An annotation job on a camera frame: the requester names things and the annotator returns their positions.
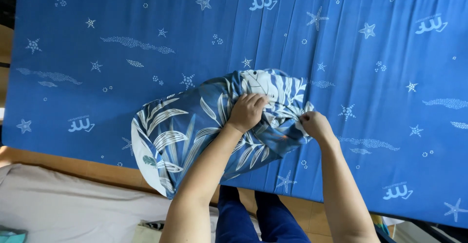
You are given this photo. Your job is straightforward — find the wooden bed frame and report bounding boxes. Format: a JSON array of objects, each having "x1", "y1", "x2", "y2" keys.
[{"x1": 0, "y1": 146, "x2": 395, "y2": 243}]

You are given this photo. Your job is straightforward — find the person's left hand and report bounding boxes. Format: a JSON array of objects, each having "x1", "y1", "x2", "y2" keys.
[{"x1": 226, "y1": 93, "x2": 270, "y2": 134}]

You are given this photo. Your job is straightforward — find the blue starfish-print mattress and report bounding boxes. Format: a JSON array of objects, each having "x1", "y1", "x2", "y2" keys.
[{"x1": 2, "y1": 0, "x2": 468, "y2": 229}]

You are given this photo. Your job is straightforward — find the blue leaf-print pillowcase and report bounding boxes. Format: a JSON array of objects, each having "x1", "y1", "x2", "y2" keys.
[{"x1": 131, "y1": 68, "x2": 315, "y2": 200}]

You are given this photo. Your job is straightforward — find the cream tote bag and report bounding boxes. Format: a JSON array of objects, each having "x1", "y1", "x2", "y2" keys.
[{"x1": 132, "y1": 220, "x2": 166, "y2": 243}]

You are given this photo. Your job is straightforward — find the person's blue trousers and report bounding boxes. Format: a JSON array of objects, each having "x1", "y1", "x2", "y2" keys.
[{"x1": 215, "y1": 185, "x2": 311, "y2": 243}]

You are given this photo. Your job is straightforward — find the grey bed sheet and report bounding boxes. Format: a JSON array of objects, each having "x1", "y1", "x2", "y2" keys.
[{"x1": 0, "y1": 163, "x2": 262, "y2": 243}]

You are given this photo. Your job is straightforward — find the teal cloth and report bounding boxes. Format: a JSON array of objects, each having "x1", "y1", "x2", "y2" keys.
[{"x1": 0, "y1": 225, "x2": 28, "y2": 243}]

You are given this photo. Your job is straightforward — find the person's right hand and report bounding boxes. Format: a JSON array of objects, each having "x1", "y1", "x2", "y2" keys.
[{"x1": 300, "y1": 111, "x2": 334, "y2": 141}]

